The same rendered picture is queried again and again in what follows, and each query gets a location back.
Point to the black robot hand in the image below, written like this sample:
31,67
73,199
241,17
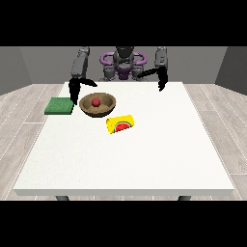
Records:
161,78
74,87

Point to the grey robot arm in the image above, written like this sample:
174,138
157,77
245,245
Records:
160,58
80,63

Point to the green square pad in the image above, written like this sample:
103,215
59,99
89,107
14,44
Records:
59,106

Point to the small red ball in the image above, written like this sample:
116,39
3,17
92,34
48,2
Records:
96,102

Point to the brown wooden bowl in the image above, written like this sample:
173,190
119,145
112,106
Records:
97,105

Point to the yellow cup with melon print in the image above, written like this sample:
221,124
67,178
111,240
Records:
120,124

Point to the grey robot trunk purple rings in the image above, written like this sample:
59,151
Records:
123,66

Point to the dark table leg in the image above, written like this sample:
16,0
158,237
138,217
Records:
184,198
62,198

